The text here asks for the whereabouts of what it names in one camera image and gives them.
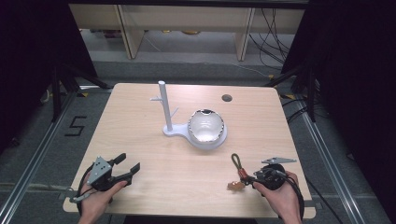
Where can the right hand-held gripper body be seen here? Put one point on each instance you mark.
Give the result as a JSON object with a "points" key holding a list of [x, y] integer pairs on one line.
{"points": [[271, 177]]}

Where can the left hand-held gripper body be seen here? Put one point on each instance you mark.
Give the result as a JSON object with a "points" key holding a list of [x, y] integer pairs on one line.
{"points": [[99, 175]]}

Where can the person's left hand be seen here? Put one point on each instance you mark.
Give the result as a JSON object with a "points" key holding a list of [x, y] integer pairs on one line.
{"points": [[96, 200]]}

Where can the person's right hand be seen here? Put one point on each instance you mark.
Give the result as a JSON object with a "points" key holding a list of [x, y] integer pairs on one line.
{"points": [[285, 199]]}

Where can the grey plug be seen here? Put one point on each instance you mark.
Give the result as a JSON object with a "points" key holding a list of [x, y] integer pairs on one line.
{"points": [[78, 198]]}

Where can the silver metal bowl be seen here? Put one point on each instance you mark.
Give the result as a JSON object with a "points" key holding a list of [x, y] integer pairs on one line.
{"points": [[205, 126]]}

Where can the white peg stand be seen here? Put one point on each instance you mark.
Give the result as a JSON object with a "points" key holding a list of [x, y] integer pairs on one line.
{"points": [[165, 102]]}

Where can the dark round table grommet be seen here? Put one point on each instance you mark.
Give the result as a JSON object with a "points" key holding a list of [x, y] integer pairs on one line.
{"points": [[227, 98]]}

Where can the black metal stand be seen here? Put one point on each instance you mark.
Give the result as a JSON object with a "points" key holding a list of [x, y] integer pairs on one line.
{"points": [[311, 93], [56, 93]]}

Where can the black curtain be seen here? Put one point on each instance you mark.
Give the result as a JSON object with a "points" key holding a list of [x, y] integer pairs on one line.
{"points": [[28, 62], [358, 77]]}

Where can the light wooden desk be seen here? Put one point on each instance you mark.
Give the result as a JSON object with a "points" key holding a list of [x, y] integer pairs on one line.
{"points": [[186, 18]]}

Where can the aluminium rail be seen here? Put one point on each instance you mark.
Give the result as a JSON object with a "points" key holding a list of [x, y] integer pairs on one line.
{"points": [[330, 161], [34, 155]]}

